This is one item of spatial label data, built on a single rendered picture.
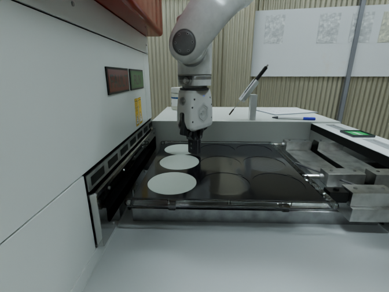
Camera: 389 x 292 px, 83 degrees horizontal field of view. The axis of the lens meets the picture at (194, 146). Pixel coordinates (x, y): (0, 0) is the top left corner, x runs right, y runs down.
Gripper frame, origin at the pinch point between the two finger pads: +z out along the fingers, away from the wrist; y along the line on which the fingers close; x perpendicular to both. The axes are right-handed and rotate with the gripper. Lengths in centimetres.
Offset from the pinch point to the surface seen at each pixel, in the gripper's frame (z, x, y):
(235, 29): -68, 97, 203
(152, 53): -46, 199, 168
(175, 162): 2.5, 0.2, -7.5
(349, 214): 5.8, -36.5, -0.7
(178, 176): 2.6, -5.6, -13.0
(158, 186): 2.6, -5.6, -19.1
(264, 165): 2.6, -18.1, 4.6
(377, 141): -3.3, -39.1, 21.8
